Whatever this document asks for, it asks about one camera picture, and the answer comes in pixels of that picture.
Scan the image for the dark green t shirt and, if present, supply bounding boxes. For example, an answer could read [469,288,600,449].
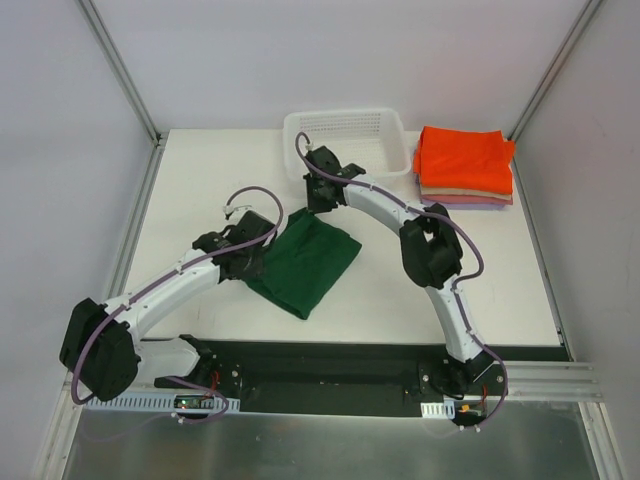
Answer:
[246,208,362,320]

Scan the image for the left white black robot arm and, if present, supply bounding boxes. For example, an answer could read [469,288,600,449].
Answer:
[59,210,277,402]

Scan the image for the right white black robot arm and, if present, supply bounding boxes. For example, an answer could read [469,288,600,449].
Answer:
[298,146,492,395]

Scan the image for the white plastic perforated basket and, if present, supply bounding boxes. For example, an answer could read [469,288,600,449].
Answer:
[282,108,411,182]

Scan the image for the folded beige t shirt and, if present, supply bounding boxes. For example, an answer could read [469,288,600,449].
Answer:
[420,186,513,205]

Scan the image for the folded pink t shirt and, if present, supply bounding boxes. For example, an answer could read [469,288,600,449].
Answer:
[421,194,513,205]

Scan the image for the folded lavender t shirt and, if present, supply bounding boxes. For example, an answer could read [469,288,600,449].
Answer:
[421,200,512,211]

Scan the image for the folded orange t shirt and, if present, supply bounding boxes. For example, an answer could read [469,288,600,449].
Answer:
[413,126,516,196]

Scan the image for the left aluminium table rail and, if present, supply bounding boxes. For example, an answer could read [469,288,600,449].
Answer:
[100,132,169,300]

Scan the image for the aluminium table rail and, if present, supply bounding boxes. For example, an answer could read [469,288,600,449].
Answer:
[511,156,574,361]
[100,132,169,300]

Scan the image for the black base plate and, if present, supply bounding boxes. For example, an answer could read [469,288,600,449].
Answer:
[149,339,510,416]

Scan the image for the left white cable duct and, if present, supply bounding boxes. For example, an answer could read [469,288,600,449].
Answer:
[85,392,240,414]

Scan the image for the white cable duct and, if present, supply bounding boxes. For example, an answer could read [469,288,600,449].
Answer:
[85,392,240,414]
[420,399,456,420]

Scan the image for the right aluminium table rail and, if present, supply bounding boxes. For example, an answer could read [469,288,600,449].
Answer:
[511,156,574,361]

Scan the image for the right white cable duct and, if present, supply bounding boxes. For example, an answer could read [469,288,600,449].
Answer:
[420,399,456,420]

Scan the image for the aluminium frame post left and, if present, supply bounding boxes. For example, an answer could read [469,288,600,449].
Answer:
[75,0,162,145]

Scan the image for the aluminium frame post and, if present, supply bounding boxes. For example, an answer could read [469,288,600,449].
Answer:
[507,0,606,142]
[75,0,162,145]

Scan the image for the aluminium frame post right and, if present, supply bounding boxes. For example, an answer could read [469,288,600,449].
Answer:
[507,0,606,142]

